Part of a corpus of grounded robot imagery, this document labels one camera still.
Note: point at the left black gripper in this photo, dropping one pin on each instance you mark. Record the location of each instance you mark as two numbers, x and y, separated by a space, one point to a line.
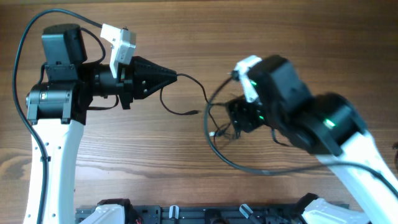
148 77

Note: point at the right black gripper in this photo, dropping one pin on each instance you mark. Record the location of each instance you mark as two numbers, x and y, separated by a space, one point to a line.
241 115

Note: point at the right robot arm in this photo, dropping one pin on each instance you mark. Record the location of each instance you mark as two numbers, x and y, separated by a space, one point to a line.
326 126

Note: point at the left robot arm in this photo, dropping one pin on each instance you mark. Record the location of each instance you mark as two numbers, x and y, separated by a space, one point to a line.
57 109

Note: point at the right grey rail clip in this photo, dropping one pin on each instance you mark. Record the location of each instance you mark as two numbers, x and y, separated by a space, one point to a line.
246 211

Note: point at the grey rail clip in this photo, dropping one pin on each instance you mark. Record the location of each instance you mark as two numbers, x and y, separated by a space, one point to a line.
246 211
174 212

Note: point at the left grey rail clip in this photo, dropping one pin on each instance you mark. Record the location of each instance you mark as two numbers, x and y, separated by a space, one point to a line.
174 212

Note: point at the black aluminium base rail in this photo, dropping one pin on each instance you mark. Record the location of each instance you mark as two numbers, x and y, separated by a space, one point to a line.
155 214

